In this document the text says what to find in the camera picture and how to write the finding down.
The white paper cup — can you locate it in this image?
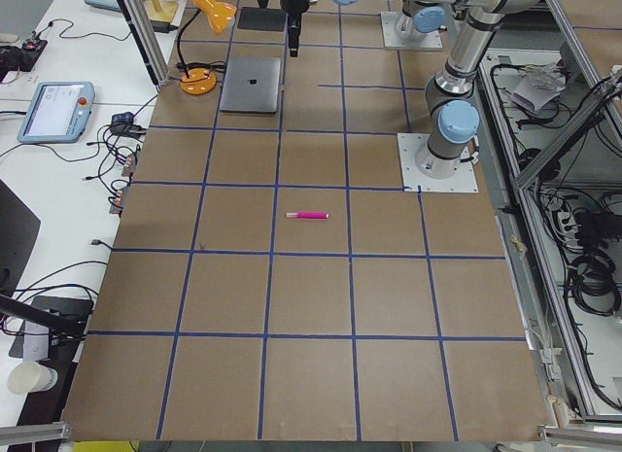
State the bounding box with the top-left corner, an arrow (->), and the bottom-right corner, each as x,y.
7,361 -> 58,395

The black mousepad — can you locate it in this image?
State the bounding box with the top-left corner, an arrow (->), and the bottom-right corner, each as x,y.
237,7 -> 286,32

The blue teach pendant near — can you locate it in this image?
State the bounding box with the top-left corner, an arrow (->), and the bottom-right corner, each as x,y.
17,82 -> 95,144

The white power strip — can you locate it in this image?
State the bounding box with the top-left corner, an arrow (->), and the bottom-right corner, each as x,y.
557,210 -> 578,240

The aluminium frame post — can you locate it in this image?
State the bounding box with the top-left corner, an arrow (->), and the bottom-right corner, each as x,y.
117,0 -> 170,87

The black monitor corner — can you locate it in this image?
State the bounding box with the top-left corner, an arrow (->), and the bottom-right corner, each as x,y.
0,182 -> 41,296

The black power adapter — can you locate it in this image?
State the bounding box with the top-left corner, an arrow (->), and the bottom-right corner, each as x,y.
110,112 -> 146,137

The silver closed laptop notebook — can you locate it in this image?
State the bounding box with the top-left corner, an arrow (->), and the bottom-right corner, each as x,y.
220,56 -> 281,114

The wooden stand orange object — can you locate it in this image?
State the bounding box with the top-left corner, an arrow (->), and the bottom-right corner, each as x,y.
146,0 -> 179,23

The pink highlighter pen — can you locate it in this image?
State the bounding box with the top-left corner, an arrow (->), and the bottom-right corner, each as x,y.
286,211 -> 329,220

